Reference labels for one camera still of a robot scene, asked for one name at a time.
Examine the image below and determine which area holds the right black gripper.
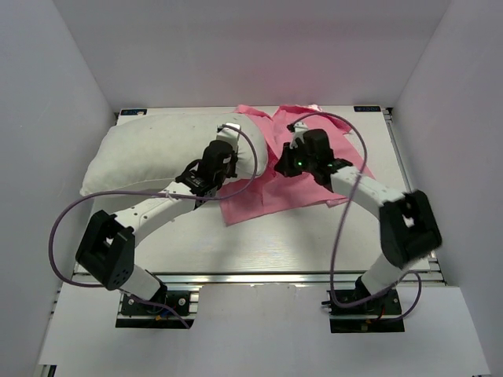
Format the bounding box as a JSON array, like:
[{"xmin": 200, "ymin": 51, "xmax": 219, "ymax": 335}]
[{"xmin": 274, "ymin": 141, "xmax": 316, "ymax": 178}]

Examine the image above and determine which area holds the pink pillowcase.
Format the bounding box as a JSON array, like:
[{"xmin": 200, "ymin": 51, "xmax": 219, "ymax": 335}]
[{"xmin": 219, "ymin": 104, "xmax": 362, "ymax": 225}]

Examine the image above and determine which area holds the white pillow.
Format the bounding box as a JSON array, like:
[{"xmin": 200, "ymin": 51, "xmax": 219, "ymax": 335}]
[{"xmin": 80, "ymin": 113, "xmax": 268, "ymax": 196}]

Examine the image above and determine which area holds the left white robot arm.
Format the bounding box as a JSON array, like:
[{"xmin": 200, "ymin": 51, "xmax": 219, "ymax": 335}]
[{"xmin": 75, "ymin": 140, "xmax": 237, "ymax": 313}]

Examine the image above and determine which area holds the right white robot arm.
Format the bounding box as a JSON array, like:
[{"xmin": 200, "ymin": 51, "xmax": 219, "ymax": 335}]
[{"xmin": 274, "ymin": 123, "xmax": 442, "ymax": 313}]

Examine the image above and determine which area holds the right blue corner label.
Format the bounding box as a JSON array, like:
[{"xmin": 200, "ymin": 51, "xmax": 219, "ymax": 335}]
[{"xmin": 353, "ymin": 105, "xmax": 381, "ymax": 112}]

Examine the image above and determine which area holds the blue corner label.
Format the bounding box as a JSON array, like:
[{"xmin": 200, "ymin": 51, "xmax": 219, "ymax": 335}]
[
  {"xmin": 119, "ymin": 108, "xmax": 147, "ymax": 116},
  {"xmin": 353, "ymin": 105, "xmax": 381, "ymax": 112}
]

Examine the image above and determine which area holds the left blue corner label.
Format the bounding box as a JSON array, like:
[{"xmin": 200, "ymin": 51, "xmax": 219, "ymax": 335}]
[{"xmin": 119, "ymin": 108, "xmax": 147, "ymax": 116}]

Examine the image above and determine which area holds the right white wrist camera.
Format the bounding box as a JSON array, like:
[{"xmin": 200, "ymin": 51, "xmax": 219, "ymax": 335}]
[{"xmin": 287, "ymin": 121, "xmax": 309, "ymax": 148}]

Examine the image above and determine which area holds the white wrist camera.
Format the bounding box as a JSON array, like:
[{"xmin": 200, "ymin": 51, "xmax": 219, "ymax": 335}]
[
  {"xmin": 287, "ymin": 121, "xmax": 309, "ymax": 148},
  {"xmin": 216, "ymin": 123, "xmax": 241, "ymax": 152}
]

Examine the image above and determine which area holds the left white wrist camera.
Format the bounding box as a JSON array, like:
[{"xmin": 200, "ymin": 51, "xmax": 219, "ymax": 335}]
[{"xmin": 216, "ymin": 123, "xmax": 241, "ymax": 152}]

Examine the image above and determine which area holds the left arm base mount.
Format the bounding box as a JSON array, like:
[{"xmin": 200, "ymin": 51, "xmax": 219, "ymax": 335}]
[{"xmin": 115, "ymin": 285, "xmax": 199, "ymax": 329}]

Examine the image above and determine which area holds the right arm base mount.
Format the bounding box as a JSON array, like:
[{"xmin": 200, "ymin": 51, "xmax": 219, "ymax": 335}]
[{"xmin": 321, "ymin": 290, "xmax": 405, "ymax": 334}]

